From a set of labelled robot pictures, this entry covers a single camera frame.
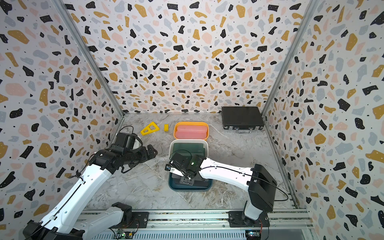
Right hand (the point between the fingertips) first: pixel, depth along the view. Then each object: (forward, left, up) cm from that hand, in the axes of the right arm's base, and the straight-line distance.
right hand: (187, 171), depth 80 cm
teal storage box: (-6, -1, -10) cm, 12 cm away
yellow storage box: (+40, +2, -6) cm, 40 cm away
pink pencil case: (+32, 0, -6) cm, 32 cm away
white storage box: (+23, 0, -5) cm, 24 cm away
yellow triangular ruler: (+35, +32, -9) cm, 48 cm away
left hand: (+4, +17, +10) cm, 20 cm away
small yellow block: (+39, +20, -9) cm, 45 cm away
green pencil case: (+18, +1, -8) cm, 20 cm away
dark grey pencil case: (-7, -7, +6) cm, 12 cm away
